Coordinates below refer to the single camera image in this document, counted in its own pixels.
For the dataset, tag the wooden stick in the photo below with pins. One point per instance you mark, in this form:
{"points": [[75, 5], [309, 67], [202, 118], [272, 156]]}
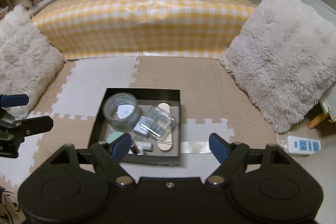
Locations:
{"points": [[165, 146]]}

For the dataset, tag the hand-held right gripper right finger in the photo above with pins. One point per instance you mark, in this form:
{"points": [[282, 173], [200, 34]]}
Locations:
{"points": [[218, 148]]}

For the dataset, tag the green round tape measure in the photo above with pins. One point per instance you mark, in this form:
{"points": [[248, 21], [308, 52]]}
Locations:
{"points": [[114, 138]]}

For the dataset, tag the clear tape strip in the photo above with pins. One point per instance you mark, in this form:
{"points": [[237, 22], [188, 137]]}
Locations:
{"points": [[195, 147]]}

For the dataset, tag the wooden furniture leg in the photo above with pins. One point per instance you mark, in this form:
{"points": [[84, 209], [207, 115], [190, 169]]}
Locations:
{"points": [[317, 120]]}

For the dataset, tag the white fluffy pillow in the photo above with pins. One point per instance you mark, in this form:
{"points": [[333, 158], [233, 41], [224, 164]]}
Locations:
{"points": [[23, 61], [278, 61]]}

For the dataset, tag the clear plastic box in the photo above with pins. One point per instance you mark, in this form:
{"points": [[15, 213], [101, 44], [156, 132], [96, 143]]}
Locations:
{"points": [[160, 121]]}

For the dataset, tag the clear packing tape roll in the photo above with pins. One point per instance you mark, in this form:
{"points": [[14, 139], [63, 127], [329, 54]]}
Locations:
{"points": [[110, 119]]}

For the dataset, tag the white foam mat tile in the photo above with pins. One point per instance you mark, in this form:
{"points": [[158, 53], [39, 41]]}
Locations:
{"points": [[31, 158], [92, 74], [199, 132]]}

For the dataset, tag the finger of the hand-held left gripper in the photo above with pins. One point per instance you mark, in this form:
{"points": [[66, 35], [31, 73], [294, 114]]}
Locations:
{"points": [[34, 125], [13, 100]]}

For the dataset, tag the white plug charger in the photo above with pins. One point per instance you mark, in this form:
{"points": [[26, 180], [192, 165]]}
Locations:
{"points": [[139, 129]]}

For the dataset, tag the white panel heater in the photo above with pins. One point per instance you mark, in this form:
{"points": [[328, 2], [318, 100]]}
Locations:
{"points": [[323, 11]]}

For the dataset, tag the white power strip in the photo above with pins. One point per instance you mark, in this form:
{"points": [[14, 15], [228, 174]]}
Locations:
{"points": [[303, 145]]}

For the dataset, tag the patterned cloth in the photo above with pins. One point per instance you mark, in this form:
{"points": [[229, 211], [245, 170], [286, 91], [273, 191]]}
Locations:
{"points": [[8, 203]]}

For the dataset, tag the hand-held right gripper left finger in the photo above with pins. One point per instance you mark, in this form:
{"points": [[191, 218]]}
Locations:
{"points": [[121, 148]]}

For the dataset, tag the black box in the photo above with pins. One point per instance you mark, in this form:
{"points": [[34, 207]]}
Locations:
{"points": [[157, 95]]}

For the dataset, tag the yellow checked blanket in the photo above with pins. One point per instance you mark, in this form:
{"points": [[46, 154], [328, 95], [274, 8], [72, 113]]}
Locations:
{"points": [[131, 29]]}

